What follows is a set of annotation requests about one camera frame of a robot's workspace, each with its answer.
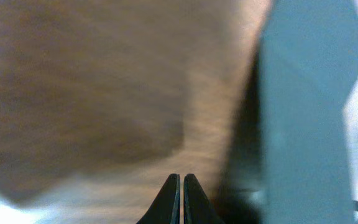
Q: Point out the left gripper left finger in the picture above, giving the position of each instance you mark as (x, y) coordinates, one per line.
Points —
(165, 209)

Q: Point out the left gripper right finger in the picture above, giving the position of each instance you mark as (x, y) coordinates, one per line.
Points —
(197, 208)

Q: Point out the dark green box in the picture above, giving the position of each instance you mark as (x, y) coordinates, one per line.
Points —
(288, 159)

